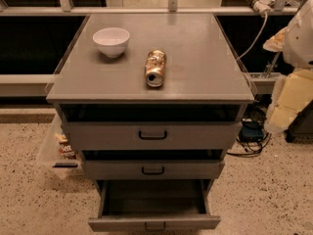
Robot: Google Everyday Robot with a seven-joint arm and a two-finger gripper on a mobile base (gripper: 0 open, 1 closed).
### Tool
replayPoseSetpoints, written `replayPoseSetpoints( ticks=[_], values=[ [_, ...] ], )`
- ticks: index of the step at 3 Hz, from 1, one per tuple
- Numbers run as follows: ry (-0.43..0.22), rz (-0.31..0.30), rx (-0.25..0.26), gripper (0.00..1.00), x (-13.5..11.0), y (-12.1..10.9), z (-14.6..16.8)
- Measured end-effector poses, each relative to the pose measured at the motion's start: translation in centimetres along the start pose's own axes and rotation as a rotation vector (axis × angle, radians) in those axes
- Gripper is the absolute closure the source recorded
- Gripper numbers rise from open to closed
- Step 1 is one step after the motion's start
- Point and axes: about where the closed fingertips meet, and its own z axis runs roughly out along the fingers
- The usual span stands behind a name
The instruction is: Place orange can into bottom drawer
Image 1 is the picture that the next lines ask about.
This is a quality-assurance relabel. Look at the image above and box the grey drawer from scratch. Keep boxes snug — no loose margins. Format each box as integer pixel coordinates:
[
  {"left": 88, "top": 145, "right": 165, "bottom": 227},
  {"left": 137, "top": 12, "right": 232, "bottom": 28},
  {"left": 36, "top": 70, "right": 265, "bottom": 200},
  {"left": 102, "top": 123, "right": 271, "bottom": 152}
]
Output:
[
  {"left": 88, "top": 179, "right": 220, "bottom": 232},
  {"left": 62, "top": 121, "right": 242, "bottom": 151},
  {"left": 83, "top": 160, "right": 225, "bottom": 180}
]

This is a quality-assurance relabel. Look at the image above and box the grey drawer cabinet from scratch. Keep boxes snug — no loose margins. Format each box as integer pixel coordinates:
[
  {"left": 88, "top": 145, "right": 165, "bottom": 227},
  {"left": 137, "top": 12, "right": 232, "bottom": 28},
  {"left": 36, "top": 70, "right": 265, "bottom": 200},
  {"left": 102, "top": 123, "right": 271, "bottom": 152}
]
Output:
[{"left": 45, "top": 13, "right": 255, "bottom": 184}]

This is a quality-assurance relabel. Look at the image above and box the orange soda can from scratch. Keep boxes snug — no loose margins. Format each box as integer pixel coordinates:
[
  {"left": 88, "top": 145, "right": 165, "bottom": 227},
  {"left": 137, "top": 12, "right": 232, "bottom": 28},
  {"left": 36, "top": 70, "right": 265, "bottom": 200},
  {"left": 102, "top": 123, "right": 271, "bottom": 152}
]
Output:
[{"left": 145, "top": 50, "right": 166, "bottom": 87}]

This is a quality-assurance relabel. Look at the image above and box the white ceramic bowl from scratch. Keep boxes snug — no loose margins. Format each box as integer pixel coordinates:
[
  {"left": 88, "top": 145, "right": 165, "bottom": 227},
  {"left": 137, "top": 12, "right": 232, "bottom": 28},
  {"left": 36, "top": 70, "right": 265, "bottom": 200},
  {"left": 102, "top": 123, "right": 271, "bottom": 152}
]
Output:
[{"left": 93, "top": 27, "right": 130, "bottom": 58}]

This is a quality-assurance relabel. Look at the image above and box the metal clamp rod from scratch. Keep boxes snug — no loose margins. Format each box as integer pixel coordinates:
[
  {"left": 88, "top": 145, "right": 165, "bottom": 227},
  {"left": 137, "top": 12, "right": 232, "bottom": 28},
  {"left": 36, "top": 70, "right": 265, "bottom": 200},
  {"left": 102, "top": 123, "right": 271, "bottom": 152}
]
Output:
[{"left": 262, "top": 52, "right": 280, "bottom": 78}]

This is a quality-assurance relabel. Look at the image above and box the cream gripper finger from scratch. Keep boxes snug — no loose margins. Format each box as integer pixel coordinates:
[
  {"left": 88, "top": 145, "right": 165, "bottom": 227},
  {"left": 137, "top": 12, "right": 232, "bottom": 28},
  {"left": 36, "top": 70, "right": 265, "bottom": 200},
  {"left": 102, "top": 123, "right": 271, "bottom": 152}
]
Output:
[
  {"left": 264, "top": 70, "right": 313, "bottom": 134},
  {"left": 263, "top": 27, "right": 287, "bottom": 52}
]

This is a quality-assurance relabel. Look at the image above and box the white power strip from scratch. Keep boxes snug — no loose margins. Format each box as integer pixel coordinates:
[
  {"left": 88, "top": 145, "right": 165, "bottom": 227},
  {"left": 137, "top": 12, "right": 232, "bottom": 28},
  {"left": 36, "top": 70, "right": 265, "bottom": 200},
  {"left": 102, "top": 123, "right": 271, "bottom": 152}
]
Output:
[{"left": 246, "top": 0, "right": 274, "bottom": 16}]

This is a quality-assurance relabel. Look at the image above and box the white power cable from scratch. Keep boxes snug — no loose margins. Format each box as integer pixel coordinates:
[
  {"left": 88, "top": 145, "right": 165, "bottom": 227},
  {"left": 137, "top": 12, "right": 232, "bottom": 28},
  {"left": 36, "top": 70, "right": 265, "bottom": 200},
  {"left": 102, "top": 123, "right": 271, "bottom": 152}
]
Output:
[{"left": 236, "top": 11, "right": 269, "bottom": 63}]

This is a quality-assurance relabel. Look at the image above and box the grey top drawer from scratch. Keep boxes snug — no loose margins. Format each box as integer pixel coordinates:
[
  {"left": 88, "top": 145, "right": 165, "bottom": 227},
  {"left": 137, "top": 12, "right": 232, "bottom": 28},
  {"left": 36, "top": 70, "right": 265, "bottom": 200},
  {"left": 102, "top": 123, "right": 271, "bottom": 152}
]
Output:
[{"left": 62, "top": 121, "right": 242, "bottom": 151}]

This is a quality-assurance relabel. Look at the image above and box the blue electronics box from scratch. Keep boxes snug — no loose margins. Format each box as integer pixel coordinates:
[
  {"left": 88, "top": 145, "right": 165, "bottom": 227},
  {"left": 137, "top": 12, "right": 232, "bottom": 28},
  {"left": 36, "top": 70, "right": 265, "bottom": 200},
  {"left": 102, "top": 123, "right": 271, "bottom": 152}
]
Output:
[{"left": 239, "top": 121, "right": 264, "bottom": 142}]

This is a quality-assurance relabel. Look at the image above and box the dark side cabinet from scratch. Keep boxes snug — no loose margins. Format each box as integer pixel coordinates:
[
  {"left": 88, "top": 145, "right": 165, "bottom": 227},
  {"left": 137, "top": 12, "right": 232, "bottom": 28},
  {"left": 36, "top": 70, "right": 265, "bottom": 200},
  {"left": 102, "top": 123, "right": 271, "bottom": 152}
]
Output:
[{"left": 286, "top": 101, "right": 313, "bottom": 143}]

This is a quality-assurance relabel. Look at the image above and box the clear plastic snack bin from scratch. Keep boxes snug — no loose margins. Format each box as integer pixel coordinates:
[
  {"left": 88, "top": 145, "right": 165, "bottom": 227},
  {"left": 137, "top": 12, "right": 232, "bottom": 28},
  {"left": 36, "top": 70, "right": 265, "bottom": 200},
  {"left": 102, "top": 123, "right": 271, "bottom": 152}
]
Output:
[{"left": 36, "top": 116, "right": 83, "bottom": 178}]

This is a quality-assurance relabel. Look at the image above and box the black cable bundle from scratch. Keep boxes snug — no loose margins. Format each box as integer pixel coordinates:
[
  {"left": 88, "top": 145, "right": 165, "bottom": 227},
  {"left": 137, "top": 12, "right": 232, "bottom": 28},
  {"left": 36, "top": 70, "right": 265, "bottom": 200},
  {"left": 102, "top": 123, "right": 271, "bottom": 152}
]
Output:
[{"left": 226, "top": 105, "right": 272, "bottom": 159}]

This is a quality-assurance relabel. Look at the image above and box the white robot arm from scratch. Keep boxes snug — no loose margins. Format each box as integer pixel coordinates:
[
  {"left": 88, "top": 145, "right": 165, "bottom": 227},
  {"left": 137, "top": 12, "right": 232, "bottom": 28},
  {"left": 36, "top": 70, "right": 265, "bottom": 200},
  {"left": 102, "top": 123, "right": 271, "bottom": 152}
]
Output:
[{"left": 263, "top": 0, "right": 313, "bottom": 133}]

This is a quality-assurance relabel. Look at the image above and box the grey bottom drawer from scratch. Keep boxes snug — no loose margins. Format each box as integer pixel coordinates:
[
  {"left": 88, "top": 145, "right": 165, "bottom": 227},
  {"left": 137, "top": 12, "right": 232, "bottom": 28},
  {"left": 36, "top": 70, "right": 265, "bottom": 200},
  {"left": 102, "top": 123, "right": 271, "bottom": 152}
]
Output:
[{"left": 88, "top": 179, "right": 220, "bottom": 232}]

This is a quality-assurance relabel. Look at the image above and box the grey middle drawer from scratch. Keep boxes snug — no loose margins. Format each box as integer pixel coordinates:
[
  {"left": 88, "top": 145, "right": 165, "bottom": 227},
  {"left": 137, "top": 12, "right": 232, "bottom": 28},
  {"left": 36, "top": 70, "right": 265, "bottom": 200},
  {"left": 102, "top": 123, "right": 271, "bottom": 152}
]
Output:
[{"left": 83, "top": 160, "right": 225, "bottom": 180}]

